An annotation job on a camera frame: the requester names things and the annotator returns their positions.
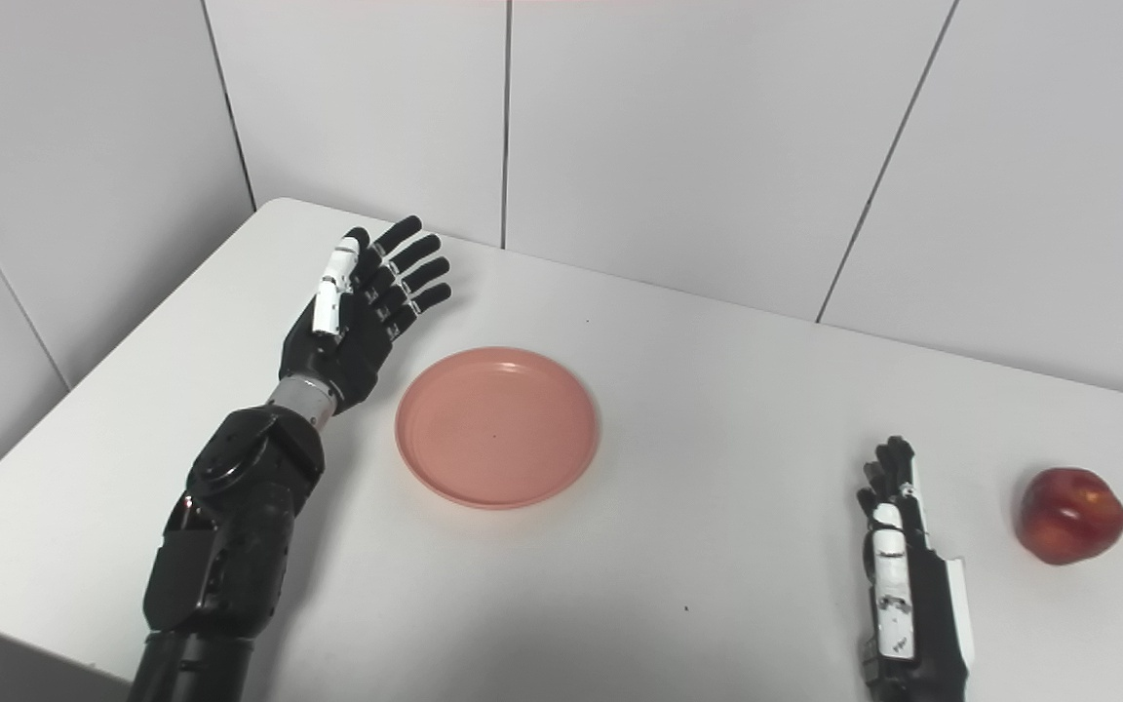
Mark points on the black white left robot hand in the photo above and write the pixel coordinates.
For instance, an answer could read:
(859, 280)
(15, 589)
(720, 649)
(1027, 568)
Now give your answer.
(352, 351)

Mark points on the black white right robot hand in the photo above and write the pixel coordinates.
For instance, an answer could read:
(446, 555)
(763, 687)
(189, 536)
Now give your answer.
(934, 634)

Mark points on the pink plate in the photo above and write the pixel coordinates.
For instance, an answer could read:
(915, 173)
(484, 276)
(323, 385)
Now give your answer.
(498, 429)

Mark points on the red apple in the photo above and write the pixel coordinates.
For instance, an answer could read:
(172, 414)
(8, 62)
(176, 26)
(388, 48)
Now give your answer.
(1068, 522)

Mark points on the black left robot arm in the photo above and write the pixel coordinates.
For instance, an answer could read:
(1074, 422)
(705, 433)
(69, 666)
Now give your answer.
(230, 546)

